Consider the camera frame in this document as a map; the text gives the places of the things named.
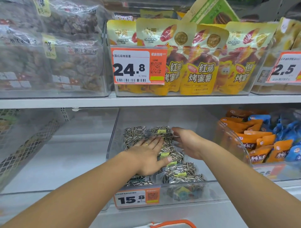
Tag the person's right hand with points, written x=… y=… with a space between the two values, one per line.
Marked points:
x=195 y=145

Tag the person's left hand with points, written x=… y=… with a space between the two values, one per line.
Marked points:
x=145 y=159

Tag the sunflower seed packets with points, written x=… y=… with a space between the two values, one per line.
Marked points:
x=181 y=171

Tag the white store shelf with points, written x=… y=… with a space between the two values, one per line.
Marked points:
x=164 y=101

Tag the white orange shopping basket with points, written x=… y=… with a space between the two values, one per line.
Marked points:
x=174 y=223

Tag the person's right forearm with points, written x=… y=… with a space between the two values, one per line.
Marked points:
x=247 y=188

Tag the person's left forearm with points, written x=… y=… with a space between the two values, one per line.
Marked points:
x=70 y=199

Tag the bin of yellow snacks 2.5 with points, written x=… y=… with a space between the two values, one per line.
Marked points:
x=287 y=35

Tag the orange white price tag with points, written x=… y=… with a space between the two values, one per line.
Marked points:
x=284 y=70
x=134 y=199
x=268 y=172
x=131 y=68

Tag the stack of yellow snack bags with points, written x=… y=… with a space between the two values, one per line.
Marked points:
x=200 y=70

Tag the empty clear plastic bin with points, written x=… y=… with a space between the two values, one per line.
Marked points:
x=70 y=152

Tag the clear bin of nut bags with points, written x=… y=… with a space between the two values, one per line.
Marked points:
x=58 y=58

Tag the green beige snack bag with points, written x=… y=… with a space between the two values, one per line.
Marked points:
x=211 y=11

